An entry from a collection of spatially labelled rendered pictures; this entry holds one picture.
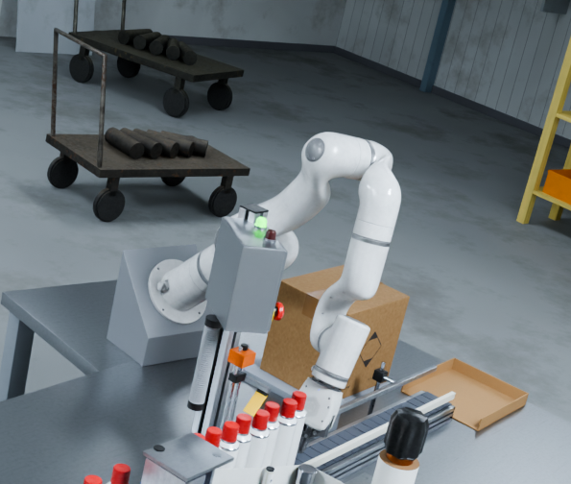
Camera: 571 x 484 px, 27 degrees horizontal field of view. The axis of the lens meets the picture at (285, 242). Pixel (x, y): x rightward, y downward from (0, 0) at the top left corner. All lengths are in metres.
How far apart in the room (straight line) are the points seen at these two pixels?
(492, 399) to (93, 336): 1.18
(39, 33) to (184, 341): 7.59
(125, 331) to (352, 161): 0.89
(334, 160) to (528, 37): 9.50
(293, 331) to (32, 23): 7.69
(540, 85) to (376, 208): 9.43
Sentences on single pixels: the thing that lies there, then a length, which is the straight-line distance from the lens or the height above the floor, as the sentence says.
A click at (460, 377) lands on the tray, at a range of 3.70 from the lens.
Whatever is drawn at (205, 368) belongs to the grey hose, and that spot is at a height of 1.18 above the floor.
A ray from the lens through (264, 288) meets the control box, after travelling 2.44.
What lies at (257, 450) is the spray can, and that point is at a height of 1.01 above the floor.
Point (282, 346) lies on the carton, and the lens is 3.31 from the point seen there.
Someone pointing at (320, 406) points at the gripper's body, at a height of 1.05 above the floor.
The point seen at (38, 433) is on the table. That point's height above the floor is 0.83.
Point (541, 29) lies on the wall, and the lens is 12.13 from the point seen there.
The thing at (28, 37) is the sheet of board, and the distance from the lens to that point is 10.70.
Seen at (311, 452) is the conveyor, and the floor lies 0.88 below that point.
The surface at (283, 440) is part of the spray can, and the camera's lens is 2.71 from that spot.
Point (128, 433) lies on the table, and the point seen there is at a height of 0.83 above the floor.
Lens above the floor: 2.26
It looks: 19 degrees down
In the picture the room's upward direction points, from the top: 13 degrees clockwise
